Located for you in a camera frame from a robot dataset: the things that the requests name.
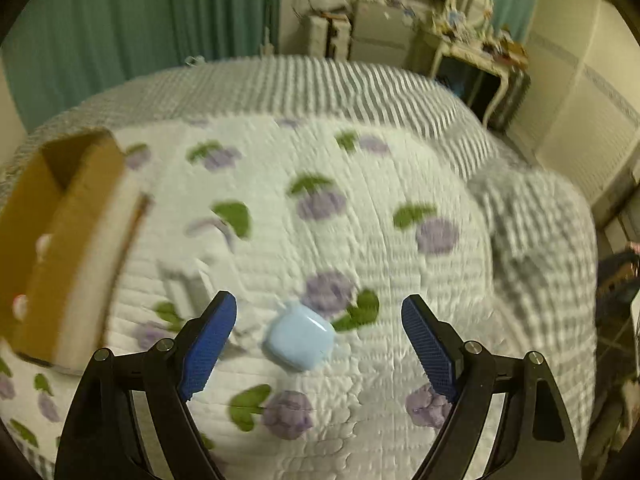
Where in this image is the teal curtain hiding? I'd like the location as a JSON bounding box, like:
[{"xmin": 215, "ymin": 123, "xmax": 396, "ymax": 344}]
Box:
[{"xmin": 1, "ymin": 0, "xmax": 280, "ymax": 131}]

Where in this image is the oval vanity mirror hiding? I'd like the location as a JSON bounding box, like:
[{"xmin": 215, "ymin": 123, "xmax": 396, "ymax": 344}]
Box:
[{"xmin": 446, "ymin": 0, "xmax": 494, "ymax": 28}]

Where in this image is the brown cardboard box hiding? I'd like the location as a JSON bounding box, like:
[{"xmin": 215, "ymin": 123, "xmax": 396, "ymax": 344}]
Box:
[{"xmin": 1, "ymin": 129, "xmax": 144, "ymax": 374}]

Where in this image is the white dressing table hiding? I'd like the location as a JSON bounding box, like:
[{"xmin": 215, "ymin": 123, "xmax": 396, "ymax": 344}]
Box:
[{"xmin": 423, "ymin": 32, "xmax": 530, "ymax": 133}]

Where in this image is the white suitcase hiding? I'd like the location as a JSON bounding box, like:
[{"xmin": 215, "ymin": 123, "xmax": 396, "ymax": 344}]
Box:
[{"xmin": 305, "ymin": 13, "xmax": 352, "ymax": 61}]

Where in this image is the light blue earbuds case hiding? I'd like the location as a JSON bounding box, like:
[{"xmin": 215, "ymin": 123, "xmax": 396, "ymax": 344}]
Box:
[{"xmin": 264, "ymin": 302, "xmax": 335, "ymax": 372}]

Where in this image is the white floral quilt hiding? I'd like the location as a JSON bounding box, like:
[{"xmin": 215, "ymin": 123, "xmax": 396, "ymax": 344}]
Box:
[{"xmin": 0, "ymin": 114, "xmax": 501, "ymax": 480}]

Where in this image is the white folding phone stand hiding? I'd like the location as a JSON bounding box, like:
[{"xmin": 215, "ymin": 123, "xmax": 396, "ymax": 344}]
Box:
[{"xmin": 157, "ymin": 257, "xmax": 216, "ymax": 320}]

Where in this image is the grey cabinet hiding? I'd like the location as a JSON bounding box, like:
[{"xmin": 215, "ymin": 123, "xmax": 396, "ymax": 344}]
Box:
[{"xmin": 349, "ymin": 0, "xmax": 422, "ymax": 70}]

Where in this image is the grey checked bedsheet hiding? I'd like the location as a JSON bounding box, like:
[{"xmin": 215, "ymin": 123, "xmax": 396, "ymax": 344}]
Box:
[{"xmin": 1, "ymin": 56, "xmax": 597, "ymax": 445}]

